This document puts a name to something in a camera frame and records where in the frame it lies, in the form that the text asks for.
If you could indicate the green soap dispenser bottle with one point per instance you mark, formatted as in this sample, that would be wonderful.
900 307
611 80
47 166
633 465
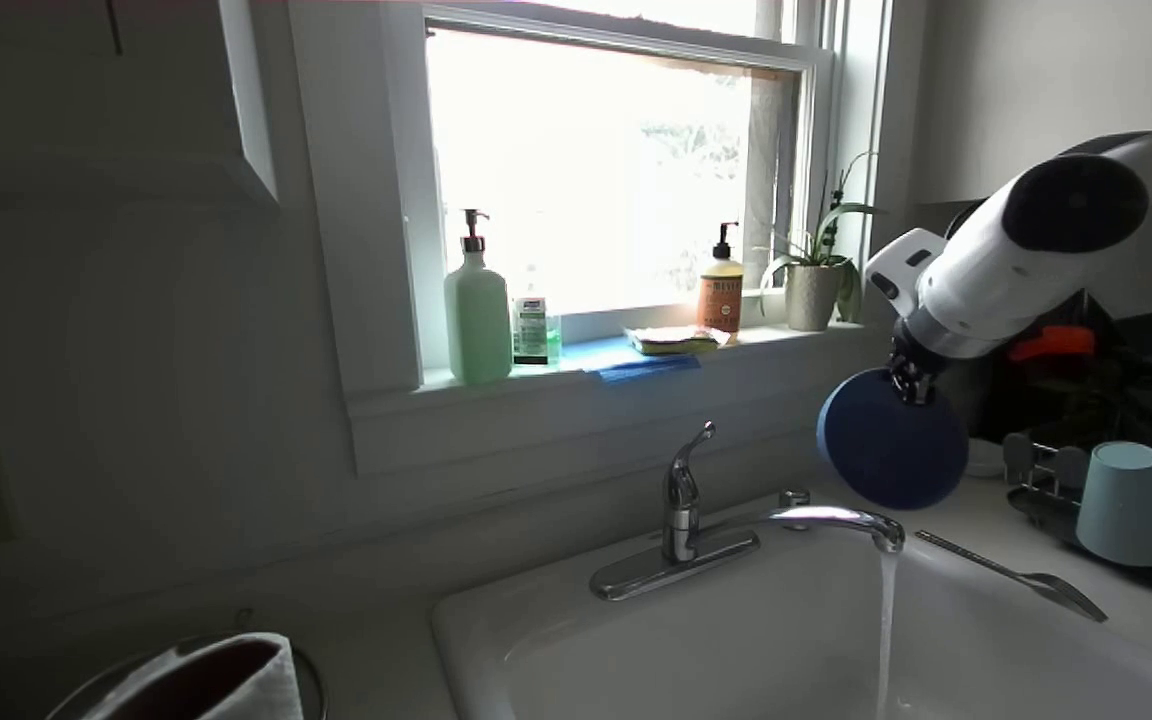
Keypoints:
476 310

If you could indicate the small green bottle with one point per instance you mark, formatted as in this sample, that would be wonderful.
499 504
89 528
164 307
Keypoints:
529 331

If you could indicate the chrome faucet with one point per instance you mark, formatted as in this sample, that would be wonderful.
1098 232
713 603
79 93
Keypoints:
692 545

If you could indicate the orange soap dispenser bottle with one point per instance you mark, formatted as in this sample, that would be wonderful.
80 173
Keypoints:
723 285

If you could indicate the potted orchid plant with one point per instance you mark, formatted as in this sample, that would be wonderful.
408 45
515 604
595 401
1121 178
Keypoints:
813 270

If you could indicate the light blue cup left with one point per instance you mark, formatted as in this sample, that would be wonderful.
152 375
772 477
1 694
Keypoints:
1119 504

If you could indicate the white kitchen sink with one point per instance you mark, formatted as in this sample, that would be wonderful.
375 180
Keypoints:
806 627

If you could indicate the blue cloth on sill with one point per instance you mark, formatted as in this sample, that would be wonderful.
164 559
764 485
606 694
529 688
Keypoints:
620 360

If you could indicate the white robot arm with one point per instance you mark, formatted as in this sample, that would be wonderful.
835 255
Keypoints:
1015 256

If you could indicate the yellow sponge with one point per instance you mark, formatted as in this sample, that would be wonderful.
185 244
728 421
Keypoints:
675 343

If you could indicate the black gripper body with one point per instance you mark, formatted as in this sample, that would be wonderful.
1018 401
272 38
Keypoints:
912 369

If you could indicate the black dish drying rack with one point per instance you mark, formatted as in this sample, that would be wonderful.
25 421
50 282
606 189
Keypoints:
1047 488

